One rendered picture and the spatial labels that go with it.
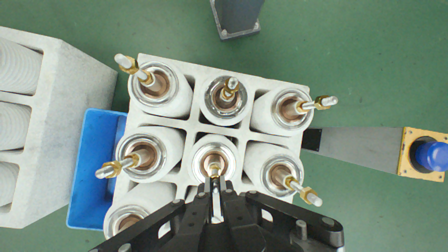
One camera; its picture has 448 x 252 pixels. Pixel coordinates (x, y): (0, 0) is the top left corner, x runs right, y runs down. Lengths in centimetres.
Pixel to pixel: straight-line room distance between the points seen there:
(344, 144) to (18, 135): 64
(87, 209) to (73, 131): 22
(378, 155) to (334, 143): 8
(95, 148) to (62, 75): 19
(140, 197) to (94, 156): 27
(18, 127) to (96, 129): 12
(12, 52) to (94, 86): 14
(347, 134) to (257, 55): 37
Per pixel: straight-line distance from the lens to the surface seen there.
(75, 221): 57
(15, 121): 48
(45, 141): 47
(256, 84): 34
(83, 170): 52
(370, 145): 35
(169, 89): 26
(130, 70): 20
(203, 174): 25
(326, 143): 41
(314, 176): 64
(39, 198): 52
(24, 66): 47
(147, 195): 31
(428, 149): 33
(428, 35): 105
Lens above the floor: 49
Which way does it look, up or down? 85 degrees down
